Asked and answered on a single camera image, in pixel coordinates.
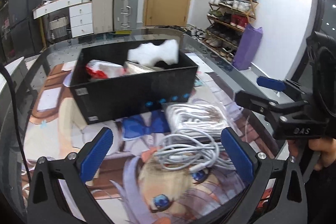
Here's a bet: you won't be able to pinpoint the person's right hand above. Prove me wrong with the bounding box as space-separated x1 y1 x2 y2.
287 132 336 172

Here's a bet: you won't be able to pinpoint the black cardboard box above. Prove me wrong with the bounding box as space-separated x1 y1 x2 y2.
69 39 199 125

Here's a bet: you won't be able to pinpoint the purple bag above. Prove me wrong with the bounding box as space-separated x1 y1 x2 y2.
232 24 264 71

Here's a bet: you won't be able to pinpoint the black braided cable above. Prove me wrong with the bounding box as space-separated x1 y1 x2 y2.
0 63 27 163

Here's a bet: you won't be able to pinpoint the wicker basket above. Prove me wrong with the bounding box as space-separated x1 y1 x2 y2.
49 16 69 40

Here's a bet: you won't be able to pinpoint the white cable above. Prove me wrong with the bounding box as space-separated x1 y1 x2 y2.
155 132 238 175

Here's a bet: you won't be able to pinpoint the pile of floor shoes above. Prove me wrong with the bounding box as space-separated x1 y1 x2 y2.
183 24 207 40

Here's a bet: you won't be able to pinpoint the wooden shoe rack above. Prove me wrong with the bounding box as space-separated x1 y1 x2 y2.
204 0 259 62

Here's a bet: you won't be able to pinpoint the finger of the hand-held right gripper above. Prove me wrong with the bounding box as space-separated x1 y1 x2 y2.
256 76 313 102
234 90 309 122

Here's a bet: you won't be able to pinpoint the dark grey fridge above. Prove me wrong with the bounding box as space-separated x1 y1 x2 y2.
8 0 45 52

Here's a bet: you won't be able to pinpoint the beige suitcase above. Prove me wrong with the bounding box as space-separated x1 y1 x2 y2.
91 0 115 34

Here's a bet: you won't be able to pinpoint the zip bag of white cables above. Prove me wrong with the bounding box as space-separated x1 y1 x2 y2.
161 102 237 144

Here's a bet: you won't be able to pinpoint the white vanity desk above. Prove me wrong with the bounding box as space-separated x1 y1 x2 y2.
33 0 94 49

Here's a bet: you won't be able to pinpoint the red white packet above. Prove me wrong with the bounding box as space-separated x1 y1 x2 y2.
85 60 127 80

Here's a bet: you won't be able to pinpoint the zip bag of white cord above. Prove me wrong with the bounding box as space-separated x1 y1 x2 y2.
123 60 163 75

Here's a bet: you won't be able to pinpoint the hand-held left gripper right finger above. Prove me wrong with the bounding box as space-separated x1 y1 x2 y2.
220 127 308 224

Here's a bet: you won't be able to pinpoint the white foam piece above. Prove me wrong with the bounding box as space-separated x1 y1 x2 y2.
127 39 180 66

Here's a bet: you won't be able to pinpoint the printed desk mat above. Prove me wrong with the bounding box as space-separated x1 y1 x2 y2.
22 53 279 224

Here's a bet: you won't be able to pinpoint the rows of assorted shoes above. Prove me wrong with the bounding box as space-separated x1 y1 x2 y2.
206 0 258 57

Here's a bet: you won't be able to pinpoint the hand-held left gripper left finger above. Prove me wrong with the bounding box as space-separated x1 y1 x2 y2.
26 127 114 224

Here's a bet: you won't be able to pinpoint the white side table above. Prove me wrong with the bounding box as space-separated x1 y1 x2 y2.
0 56 26 99

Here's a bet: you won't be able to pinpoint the silver suitcase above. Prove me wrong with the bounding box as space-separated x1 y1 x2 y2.
113 0 139 32

